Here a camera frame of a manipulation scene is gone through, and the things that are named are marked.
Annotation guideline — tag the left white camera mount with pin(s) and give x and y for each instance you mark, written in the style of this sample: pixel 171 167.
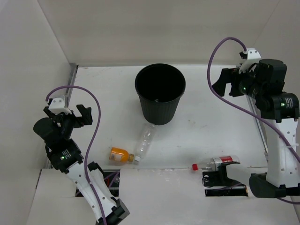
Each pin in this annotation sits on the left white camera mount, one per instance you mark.
pixel 59 105

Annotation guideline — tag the red cap soda bottle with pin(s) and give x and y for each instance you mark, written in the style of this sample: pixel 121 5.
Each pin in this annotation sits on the red cap soda bottle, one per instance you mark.
pixel 212 164

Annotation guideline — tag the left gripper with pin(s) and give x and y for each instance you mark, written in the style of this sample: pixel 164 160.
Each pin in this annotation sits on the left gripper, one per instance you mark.
pixel 73 119

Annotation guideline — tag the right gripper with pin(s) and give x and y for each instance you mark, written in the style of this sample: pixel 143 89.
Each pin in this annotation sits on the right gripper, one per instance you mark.
pixel 232 76

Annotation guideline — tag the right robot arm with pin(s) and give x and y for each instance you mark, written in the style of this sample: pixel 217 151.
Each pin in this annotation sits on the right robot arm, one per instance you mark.
pixel 263 81

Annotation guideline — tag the orange juice bottle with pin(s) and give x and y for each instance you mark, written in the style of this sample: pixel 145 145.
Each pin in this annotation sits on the orange juice bottle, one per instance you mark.
pixel 121 155

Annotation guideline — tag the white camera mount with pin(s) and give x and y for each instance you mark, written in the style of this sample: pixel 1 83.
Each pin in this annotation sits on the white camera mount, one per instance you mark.
pixel 59 105
pixel 250 57

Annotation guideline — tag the right aluminium rail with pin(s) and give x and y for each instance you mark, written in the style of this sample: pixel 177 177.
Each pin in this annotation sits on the right aluminium rail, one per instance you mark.
pixel 259 125

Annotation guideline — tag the clear plastic bottle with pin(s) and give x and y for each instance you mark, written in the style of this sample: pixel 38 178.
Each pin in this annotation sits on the clear plastic bottle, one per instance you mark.
pixel 144 142

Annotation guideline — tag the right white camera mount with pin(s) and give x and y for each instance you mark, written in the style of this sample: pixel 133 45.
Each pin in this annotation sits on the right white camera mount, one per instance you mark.
pixel 250 57

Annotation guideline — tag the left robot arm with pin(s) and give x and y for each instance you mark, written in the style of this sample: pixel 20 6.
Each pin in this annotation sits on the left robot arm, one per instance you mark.
pixel 65 156

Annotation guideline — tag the black plastic bin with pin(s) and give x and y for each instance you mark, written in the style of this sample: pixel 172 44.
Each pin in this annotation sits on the black plastic bin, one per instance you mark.
pixel 159 88

